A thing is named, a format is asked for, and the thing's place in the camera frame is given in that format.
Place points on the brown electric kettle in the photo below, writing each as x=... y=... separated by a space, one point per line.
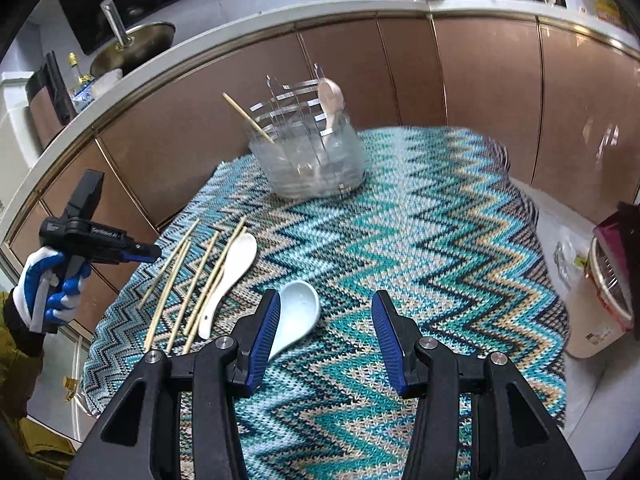
x=48 y=100

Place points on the bamboo chopstick two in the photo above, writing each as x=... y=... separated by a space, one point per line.
x=165 y=265

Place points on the light blue ceramic spoon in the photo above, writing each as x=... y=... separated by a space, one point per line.
x=300 y=312

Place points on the bamboo chopstick five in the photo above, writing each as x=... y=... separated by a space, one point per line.
x=210 y=281

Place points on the bamboo chopstick one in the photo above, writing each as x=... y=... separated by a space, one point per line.
x=240 y=110

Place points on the wire utensil basket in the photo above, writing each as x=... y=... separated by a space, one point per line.
x=305 y=162

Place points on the blue white gloved left hand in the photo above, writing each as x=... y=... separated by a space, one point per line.
x=42 y=301

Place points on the zigzag woven table mat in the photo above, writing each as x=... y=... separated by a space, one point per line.
x=437 y=223

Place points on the white ceramic spoon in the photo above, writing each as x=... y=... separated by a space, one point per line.
x=240 y=258

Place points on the brass wok with handle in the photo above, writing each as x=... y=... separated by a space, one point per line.
x=132 y=47

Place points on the cooking oil bottle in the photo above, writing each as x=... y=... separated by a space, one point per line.
x=81 y=92

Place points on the white bowl on stove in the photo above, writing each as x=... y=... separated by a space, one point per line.
x=109 y=80

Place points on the red trash bin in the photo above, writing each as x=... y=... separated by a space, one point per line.
x=604 y=303

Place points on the olive sleeve left forearm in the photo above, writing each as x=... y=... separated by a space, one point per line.
x=28 y=449

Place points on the bamboo chopstick three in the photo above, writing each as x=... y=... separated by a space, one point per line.
x=165 y=293

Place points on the white appliance box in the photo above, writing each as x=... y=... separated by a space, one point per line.
x=20 y=146

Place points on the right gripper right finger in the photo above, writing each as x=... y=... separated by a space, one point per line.
x=513 y=435

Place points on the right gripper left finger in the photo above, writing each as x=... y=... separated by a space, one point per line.
x=137 y=435

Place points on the pink ceramic spoon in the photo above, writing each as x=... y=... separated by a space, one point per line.
x=331 y=101

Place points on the bamboo chopstick four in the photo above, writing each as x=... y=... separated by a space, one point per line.
x=190 y=291

